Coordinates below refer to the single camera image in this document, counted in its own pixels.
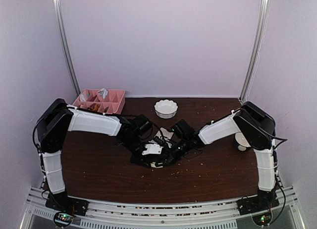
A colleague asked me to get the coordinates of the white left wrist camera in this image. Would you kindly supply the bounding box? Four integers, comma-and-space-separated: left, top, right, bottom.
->
142, 143, 163, 156

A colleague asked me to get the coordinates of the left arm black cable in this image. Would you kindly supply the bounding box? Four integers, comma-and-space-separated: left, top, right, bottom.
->
32, 110, 65, 150

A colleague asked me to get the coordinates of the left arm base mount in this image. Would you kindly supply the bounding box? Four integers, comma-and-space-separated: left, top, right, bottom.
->
41, 189, 89, 229

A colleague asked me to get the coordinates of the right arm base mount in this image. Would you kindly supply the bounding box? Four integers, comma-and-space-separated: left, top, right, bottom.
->
236, 191, 279, 227

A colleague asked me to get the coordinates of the red item in tray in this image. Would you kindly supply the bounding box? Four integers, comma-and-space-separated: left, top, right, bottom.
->
89, 103, 99, 112

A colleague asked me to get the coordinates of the pink divided organizer tray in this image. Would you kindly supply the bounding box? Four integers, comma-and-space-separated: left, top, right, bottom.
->
73, 89, 125, 114

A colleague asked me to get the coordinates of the pink packet in tray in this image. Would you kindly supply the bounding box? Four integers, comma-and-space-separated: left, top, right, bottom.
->
79, 89, 90, 102

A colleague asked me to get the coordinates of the left aluminium frame post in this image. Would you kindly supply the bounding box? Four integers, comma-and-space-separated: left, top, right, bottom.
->
53, 0, 81, 95

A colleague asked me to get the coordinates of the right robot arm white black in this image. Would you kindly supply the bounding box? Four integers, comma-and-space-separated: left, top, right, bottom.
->
155, 101, 275, 210

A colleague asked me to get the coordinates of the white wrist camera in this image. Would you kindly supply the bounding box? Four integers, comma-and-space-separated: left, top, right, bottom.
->
153, 136, 171, 146
142, 143, 163, 156

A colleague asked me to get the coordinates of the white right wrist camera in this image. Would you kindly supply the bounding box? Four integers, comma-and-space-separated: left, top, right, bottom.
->
153, 136, 171, 146

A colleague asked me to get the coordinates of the right aluminium frame post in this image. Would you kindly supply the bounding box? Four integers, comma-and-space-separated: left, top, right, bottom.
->
239, 0, 269, 103

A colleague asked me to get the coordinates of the white fluted bowl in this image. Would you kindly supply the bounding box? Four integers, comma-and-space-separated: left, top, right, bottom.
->
154, 99, 178, 119

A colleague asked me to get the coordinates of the aluminium frame post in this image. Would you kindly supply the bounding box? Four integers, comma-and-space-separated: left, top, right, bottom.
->
239, 0, 269, 103
53, 0, 81, 95

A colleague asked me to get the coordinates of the cream sock brown trim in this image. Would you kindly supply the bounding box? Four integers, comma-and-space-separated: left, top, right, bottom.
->
148, 126, 174, 169

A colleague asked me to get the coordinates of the aluminium front rail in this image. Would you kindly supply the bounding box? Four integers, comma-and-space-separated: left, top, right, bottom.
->
18, 187, 308, 229

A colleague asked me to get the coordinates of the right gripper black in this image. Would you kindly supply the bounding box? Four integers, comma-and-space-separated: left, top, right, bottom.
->
156, 137, 191, 167

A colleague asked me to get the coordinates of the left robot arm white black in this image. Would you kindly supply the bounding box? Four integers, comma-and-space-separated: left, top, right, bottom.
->
33, 99, 153, 211

